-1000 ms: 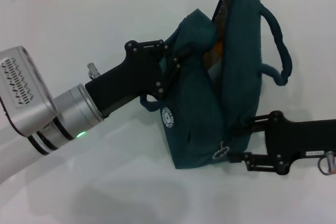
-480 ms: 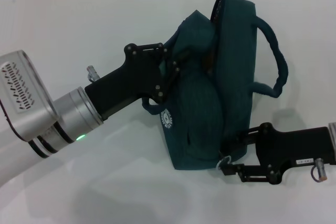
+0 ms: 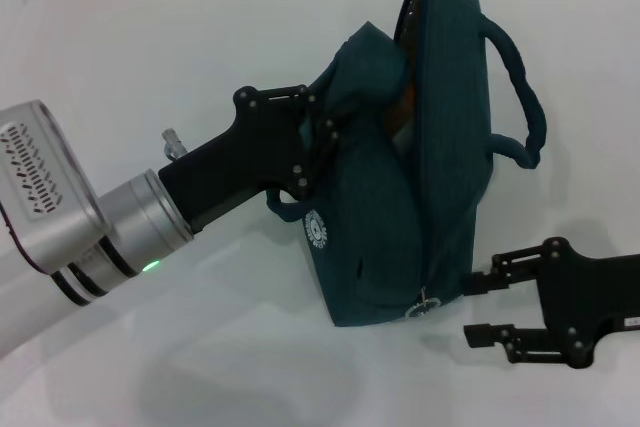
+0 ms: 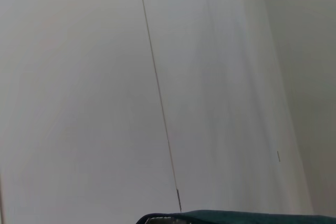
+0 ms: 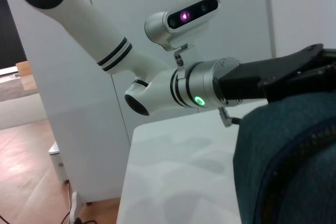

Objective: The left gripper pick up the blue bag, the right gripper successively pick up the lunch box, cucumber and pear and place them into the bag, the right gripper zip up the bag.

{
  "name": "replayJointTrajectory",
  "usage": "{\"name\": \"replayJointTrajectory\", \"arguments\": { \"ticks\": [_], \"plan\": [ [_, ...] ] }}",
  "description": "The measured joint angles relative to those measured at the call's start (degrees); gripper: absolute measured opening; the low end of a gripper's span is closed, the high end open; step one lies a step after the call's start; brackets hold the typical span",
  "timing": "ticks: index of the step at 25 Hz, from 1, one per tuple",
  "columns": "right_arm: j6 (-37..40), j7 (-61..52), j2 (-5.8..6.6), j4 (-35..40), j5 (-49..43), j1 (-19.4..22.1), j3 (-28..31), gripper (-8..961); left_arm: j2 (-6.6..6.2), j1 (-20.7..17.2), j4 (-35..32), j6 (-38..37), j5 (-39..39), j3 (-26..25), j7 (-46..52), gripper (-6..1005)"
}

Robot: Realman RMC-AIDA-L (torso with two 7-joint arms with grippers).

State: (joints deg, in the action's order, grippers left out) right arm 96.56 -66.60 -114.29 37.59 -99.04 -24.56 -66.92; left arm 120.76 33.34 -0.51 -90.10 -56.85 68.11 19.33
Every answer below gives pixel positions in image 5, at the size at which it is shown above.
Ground white partition cabinet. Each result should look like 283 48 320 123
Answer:
5 0 276 206

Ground grey white desk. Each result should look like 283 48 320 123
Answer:
0 67 49 130

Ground white power strip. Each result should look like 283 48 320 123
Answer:
70 191 86 221

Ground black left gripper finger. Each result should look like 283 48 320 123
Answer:
322 48 336 63

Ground dark window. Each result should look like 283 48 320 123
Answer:
0 0 27 70

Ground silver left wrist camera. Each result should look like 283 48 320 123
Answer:
144 0 221 78

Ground dark teal fabric bag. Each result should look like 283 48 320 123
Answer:
232 91 336 224

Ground brown cardboard box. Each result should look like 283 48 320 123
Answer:
15 60 37 92

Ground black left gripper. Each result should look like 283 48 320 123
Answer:
214 42 336 105

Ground black floor cable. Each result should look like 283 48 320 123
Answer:
59 202 98 224

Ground small white floor appliance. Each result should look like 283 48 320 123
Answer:
48 141 70 183

